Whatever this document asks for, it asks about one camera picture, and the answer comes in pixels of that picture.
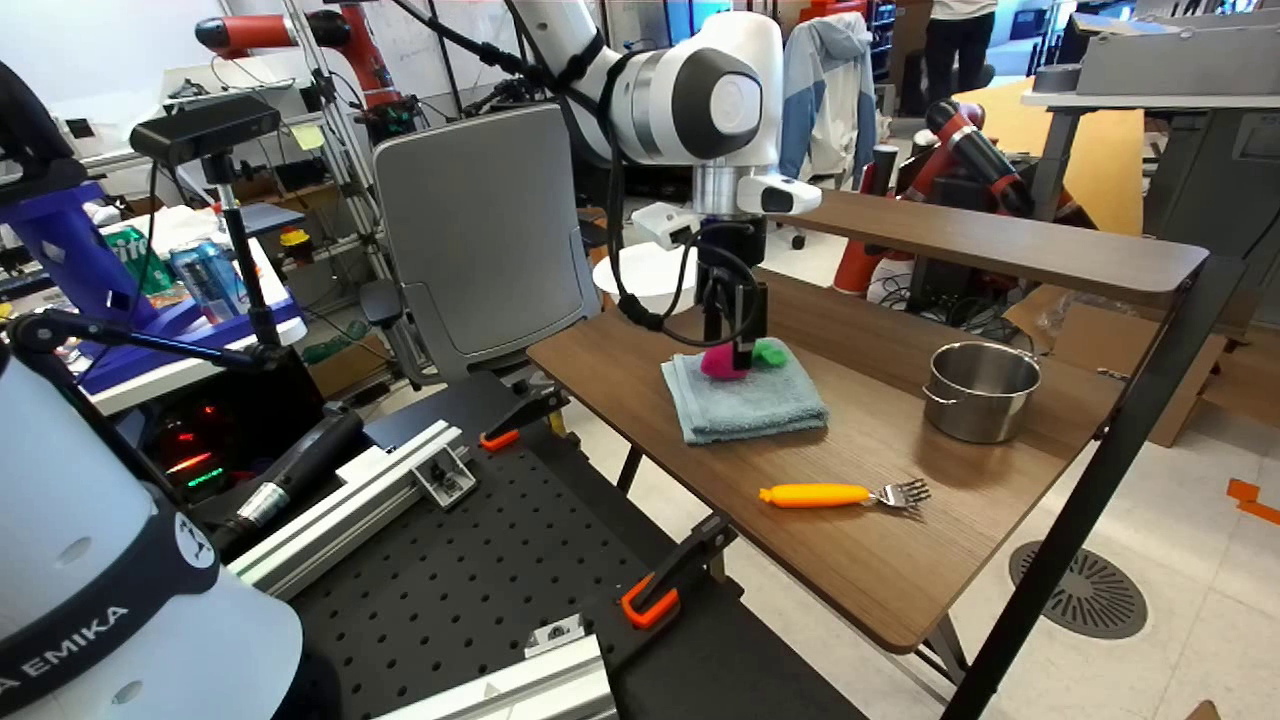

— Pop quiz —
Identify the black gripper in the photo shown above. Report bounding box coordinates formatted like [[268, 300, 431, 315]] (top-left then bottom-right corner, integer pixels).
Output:
[[691, 210, 772, 354]]

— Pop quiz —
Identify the pink mango plush toy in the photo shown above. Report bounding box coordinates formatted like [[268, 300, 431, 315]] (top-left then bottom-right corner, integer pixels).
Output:
[[695, 333, 797, 382]]

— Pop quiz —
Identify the white bowl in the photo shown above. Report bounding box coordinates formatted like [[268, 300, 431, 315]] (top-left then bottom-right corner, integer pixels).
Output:
[[587, 236, 707, 319]]

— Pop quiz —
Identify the light blue folded towel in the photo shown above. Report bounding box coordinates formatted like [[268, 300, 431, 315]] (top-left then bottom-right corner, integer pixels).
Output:
[[656, 347, 830, 447]]

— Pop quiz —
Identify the blue white jacket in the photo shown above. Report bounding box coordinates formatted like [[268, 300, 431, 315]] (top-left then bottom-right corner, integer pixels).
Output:
[[777, 10, 880, 193]]

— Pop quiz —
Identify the orange black clamp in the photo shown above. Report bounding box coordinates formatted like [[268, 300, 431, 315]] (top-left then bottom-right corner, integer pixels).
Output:
[[475, 382, 573, 457], [615, 512, 739, 634]]

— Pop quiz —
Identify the stainless steel pot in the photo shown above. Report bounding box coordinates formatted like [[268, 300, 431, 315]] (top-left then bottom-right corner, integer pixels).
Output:
[[921, 337, 1047, 447]]

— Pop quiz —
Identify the wooden table shelf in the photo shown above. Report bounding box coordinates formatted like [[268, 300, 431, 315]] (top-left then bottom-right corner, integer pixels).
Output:
[[762, 185, 1211, 300]]

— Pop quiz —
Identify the red black robot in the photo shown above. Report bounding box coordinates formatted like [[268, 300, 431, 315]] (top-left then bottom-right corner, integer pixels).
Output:
[[830, 95, 1034, 305]]

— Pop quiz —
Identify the standing person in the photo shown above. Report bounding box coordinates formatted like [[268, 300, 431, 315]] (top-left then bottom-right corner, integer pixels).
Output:
[[923, 0, 1014, 110]]

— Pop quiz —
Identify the cardboard box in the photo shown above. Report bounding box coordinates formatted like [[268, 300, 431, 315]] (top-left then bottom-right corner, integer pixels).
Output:
[[1000, 279, 1231, 452]]

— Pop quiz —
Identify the black table leg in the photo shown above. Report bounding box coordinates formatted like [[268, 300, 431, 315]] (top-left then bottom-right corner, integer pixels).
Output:
[[938, 250, 1243, 720]]

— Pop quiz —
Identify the yellow panel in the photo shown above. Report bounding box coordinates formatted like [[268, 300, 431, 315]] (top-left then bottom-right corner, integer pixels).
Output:
[[982, 76, 1150, 239]]

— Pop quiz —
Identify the round floor drain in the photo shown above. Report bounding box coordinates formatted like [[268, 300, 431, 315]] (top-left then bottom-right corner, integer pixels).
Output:
[[1007, 534, 1150, 643]]

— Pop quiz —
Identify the black control box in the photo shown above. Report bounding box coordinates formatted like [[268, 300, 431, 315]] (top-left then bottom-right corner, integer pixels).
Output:
[[131, 338, 331, 502]]

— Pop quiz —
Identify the gray desk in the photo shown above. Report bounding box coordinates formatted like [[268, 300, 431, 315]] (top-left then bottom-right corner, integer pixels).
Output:
[[1025, 23, 1280, 257]]

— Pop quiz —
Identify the pack of water bottles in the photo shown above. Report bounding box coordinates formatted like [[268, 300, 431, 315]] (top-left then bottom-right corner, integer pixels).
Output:
[[163, 236, 257, 323]]

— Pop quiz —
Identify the orange floor tape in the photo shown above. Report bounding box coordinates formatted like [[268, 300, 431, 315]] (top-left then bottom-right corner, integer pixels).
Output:
[[1224, 477, 1280, 531]]

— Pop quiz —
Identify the blue robot stand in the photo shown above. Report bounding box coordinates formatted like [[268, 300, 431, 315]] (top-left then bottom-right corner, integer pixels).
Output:
[[0, 179, 152, 337]]

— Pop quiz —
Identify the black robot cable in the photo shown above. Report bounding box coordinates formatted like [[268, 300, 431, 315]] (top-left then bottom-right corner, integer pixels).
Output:
[[599, 123, 711, 338]]

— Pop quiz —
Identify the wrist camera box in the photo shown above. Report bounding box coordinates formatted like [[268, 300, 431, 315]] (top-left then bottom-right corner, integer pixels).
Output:
[[622, 197, 705, 250]]

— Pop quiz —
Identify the orange handled metal fork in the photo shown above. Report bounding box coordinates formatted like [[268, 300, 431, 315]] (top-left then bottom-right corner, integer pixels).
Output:
[[757, 477, 937, 520]]

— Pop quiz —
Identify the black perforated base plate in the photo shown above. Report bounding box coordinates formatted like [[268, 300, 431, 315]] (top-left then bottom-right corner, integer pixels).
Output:
[[284, 424, 873, 720]]

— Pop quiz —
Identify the short aluminium extrusion rail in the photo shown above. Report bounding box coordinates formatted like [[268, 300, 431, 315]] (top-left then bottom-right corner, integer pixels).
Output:
[[371, 613, 622, 720]]

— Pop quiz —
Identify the long aluminium extrusion rail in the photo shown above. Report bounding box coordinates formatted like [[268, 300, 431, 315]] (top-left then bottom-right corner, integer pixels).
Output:
[[224, 415, 479, 602]]

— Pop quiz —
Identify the black cylindrical handle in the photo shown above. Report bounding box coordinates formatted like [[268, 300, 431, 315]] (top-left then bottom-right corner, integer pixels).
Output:
[[213, 409, 367, 552]]

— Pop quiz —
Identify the black camera stand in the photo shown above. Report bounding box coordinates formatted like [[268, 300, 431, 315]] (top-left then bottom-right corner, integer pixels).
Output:
[[197, 152, 292, 354]]

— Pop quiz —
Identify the black stereo camera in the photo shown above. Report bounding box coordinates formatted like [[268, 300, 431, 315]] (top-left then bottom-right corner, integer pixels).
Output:
[[128, 93, 284, 170]]

